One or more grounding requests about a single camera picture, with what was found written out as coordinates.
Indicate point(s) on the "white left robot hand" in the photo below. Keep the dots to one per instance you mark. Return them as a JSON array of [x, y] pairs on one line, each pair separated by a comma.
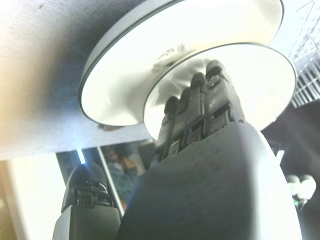
[[205, 175]]

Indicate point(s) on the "white robot column, blue light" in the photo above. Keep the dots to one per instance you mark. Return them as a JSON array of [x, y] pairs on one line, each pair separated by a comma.
[[30, 195]]

